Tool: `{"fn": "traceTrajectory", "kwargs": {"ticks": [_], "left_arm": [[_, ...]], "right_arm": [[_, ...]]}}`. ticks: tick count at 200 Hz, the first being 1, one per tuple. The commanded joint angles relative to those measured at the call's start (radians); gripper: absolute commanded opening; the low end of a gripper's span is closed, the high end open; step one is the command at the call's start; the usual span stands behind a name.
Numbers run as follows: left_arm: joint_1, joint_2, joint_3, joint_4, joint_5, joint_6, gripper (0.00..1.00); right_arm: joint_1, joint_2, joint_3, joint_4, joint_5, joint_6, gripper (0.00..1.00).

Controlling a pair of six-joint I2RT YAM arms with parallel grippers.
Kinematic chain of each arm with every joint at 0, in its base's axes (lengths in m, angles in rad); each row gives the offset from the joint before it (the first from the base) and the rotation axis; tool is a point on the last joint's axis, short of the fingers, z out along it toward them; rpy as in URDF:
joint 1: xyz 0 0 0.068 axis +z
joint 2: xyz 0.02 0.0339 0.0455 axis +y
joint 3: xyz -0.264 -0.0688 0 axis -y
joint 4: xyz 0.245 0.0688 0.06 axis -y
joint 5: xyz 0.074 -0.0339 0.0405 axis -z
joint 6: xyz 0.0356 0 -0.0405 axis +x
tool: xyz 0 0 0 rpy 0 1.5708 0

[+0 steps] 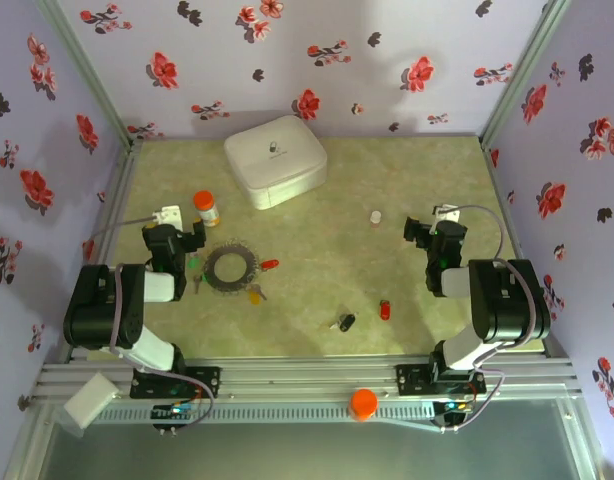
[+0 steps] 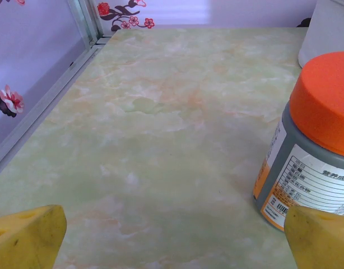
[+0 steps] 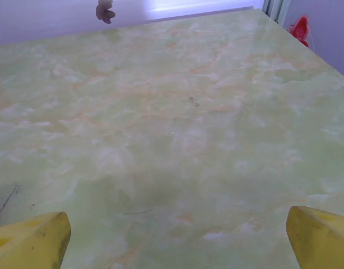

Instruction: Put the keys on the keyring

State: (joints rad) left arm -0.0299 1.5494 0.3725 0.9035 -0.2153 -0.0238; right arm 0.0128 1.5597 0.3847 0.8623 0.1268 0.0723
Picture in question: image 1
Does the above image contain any grey aluminium frame post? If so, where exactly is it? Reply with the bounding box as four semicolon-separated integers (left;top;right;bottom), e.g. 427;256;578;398
556;397;606;480
479;0;573;149
4;397;56;480
36;0;138;151

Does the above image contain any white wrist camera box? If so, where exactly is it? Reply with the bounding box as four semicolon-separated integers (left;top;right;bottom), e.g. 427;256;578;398
433;203;461;225
151;203;182;227

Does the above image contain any grey aluminium side rail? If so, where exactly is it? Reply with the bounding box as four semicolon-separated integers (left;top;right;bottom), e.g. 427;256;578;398
69;139;144;361

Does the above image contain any white foam block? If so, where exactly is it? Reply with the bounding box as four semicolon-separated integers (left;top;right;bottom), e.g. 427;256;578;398
62;373;119;430

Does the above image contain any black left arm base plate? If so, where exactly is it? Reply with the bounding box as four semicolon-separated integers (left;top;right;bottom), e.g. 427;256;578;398
130;366;222;400

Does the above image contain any green-capped key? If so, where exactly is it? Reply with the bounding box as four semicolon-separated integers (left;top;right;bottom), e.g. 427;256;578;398
185;253;203;296

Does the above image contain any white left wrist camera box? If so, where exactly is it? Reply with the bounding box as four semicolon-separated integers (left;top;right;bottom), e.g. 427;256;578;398
151;203;182;227

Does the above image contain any small circuit board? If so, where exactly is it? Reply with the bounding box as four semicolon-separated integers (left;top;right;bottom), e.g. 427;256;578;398
433;398;477;427
151;402;199;420

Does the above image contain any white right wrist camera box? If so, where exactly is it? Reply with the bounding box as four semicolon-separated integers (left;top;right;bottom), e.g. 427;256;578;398
433;203;461;225

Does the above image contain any aluminium table edge rail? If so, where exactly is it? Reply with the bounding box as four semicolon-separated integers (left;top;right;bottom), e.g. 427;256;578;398
34;355;583;401

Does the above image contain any metal disc keyring with rings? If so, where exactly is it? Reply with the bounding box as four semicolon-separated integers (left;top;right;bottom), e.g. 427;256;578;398
202;238;262;297

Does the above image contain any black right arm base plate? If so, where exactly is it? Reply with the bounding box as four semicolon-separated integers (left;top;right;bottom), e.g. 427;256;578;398
395;363;487;396

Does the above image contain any slotted grey cable tray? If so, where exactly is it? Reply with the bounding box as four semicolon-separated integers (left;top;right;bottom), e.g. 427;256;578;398
94;402;438;425

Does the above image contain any white zip case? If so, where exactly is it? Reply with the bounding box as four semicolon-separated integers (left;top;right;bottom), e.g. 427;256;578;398
223;114;330;211

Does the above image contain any orange-capped white pill bottle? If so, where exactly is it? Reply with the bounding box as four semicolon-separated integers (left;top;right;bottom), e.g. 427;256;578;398
193;190;222;230

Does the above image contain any black-capped key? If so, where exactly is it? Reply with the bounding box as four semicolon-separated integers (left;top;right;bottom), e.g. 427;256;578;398
328;312;359;334

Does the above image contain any grey left arm cable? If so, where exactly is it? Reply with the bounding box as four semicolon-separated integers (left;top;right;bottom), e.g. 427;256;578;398
86;213;216;426

